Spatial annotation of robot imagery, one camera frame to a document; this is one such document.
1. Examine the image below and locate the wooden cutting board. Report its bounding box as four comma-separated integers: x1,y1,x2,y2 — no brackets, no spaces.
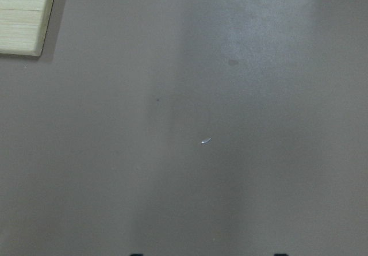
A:
1,0,53,57

